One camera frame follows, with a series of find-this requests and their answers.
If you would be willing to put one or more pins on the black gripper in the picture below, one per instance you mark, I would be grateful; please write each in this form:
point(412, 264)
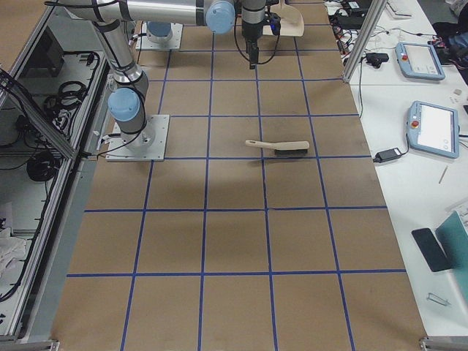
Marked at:
point(251, 32)

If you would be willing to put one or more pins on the beige dustpan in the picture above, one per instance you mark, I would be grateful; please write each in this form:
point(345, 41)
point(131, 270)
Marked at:
point(282, 20)

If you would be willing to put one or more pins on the beige hand brush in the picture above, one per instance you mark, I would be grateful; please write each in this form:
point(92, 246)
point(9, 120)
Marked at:
point(291, 148)

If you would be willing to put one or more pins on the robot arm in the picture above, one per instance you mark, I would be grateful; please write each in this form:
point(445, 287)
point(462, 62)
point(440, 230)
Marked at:
point(219, 16)
point(159, 32)

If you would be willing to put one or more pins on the teach pendant far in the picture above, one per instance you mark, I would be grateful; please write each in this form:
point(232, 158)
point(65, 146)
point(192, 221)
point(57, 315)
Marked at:
point(419, 61)

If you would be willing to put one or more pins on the teach pendant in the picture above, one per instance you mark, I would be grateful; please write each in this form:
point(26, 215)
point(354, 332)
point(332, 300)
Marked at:
point(419, 61)
point(433, 129)

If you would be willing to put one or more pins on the black power adapter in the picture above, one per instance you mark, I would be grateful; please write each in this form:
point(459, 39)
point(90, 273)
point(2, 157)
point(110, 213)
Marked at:
point(387, 155)

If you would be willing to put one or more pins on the teach pendant near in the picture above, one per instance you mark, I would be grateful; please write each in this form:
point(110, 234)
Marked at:
point(433, 129)

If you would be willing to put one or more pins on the black smartphone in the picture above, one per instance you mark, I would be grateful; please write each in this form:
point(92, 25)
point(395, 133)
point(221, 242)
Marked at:
point(431, 250)

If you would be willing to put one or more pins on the teal folder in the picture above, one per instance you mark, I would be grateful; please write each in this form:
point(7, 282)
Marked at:
point(452, 235)

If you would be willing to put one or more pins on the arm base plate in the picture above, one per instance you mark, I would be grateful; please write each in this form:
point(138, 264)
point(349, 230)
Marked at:
point(143, 44)
point(149, 145)

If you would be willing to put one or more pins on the aluminium frame post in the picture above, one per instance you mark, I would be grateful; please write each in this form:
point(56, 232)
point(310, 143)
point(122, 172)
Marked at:
point(368, 27)

